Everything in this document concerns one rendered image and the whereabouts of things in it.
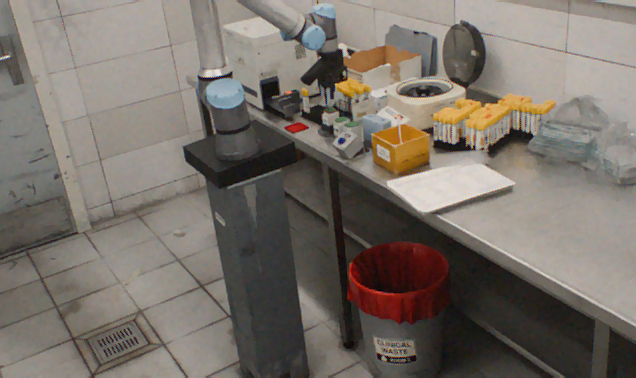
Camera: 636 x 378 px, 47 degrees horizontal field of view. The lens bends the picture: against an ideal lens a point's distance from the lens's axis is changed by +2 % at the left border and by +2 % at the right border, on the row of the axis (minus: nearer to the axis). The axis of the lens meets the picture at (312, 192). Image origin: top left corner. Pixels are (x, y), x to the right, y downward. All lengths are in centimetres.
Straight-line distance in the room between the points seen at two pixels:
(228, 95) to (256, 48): 60
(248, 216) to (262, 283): 27
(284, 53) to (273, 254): 85
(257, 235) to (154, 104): 188
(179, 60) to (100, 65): 43
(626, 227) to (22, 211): 302
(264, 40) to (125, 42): 134
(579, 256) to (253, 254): 109
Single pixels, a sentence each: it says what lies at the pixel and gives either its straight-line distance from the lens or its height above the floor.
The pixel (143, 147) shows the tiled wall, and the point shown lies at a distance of 422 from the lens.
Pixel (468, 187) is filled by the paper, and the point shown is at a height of 89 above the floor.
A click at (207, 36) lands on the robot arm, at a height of 131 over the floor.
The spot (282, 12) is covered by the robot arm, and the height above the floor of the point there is 137.
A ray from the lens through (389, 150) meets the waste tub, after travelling 226.
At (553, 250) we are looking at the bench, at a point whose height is 87.
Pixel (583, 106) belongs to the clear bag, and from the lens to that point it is 233.
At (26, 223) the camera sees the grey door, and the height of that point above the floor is 15.
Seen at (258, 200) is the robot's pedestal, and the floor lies 79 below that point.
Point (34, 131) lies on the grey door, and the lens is 398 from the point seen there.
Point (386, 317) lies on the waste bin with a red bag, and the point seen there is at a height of 34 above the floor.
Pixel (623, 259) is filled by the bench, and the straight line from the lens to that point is 188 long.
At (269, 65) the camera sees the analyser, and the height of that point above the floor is 105.
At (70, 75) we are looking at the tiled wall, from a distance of 401.
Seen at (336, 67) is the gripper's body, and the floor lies 111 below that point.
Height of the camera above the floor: 186
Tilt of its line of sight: 27 degrees down
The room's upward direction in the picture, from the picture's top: 7 degrees counter-clockwise
